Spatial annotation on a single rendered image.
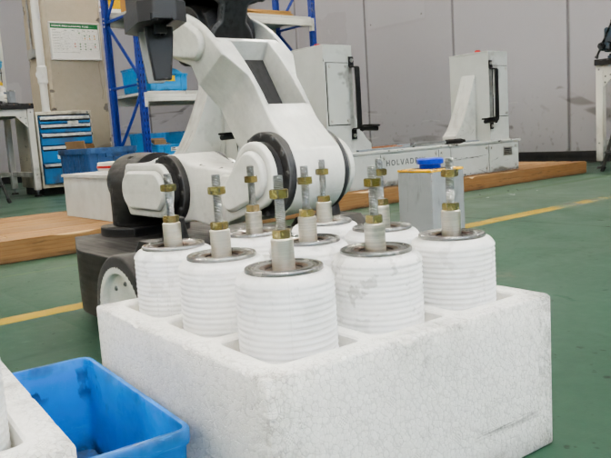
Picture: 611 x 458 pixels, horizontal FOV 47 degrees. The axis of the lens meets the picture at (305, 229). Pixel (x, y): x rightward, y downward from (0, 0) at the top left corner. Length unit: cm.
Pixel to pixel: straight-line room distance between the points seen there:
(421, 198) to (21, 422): 66
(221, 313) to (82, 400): 27
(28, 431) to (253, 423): 18
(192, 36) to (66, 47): 593
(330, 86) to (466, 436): 286
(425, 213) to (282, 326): 46
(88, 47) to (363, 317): 670
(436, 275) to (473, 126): 371
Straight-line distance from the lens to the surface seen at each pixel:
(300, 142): 117
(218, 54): 126
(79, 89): 723
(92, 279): 148
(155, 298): 85
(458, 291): 79
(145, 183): 149
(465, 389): 76
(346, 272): 71
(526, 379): 84
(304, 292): 63
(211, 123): 322
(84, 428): 95
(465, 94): 449
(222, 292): 73
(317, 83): 353
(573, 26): 644
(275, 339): 64
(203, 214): 140
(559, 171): 481
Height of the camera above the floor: 38
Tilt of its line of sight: 8 degrees down
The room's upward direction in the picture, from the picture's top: 4 degrees counter-clockwise
